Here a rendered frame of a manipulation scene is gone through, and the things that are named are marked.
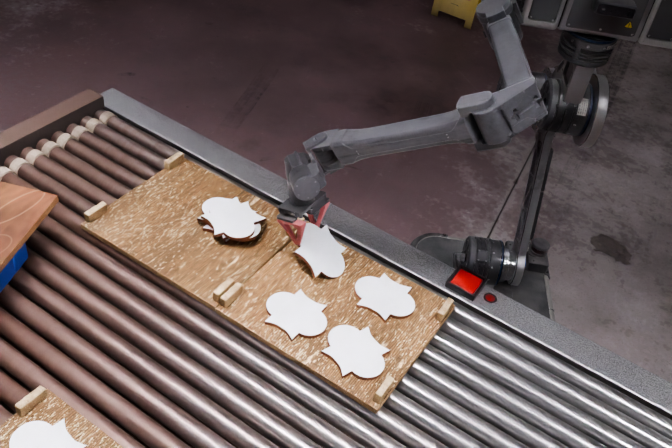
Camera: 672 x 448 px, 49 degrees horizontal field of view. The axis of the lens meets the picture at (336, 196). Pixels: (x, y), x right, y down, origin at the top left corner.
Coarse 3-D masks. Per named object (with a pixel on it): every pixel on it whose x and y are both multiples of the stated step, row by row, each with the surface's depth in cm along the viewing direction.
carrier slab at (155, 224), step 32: (128, 192) 184; (160, 192) 186; (192, 192) 187; (224, 192) 188; (96, 224) 174; (128, 224) 175; (160, 224) 177; (192, 224) 178; (128, 256) 169; (160, 256) 169; (192, 256) 170; (224, 256) 171; (256, 256) 172; (192, 288) 162
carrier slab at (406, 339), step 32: (288, 256) 174; (352, 256) 176; (256, 288) 165; (288, 288) 166; (320, 288) 167; (352, 288) 168; (416, 288) 170; (256, 320) 158; (352, 320) 161; (416, 320) 163; (288, 352) 152; (320, 352) 153; (416, 352) 156; (352, 384) 148
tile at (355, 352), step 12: (336, 336) 156; (348, 336) 156; (360, 336) 156; (336, 348) 153; (348, 348) 153; (360, 348) 154; (372, 348) 154; (384, 348) 155; (336, 360) 151; (348, 360) 151; (360, 360) 151; (372, 360) 152; (348, 372) 149; (360, 372) 149; (372, 372) 150
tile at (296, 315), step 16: (272, 304) 160; (288, 304) 161; (304, 304) 161; (320, 304) 162; (272, 320) 157; (288, 320) 157; (304, 320) 158; (320, 320) 158; (288, 336) 155; (304, 336) 155
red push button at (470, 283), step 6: (462, 270) 178; (456, 276) 176; (462, 276) 176; (468, 276) 176; (474, 276) 177; (456, 282) 174; (462, 282) 175; (468, 282) 175; (474, 282) 175; (480, 282) 175; (468, 288) 173; (474, 288) 174
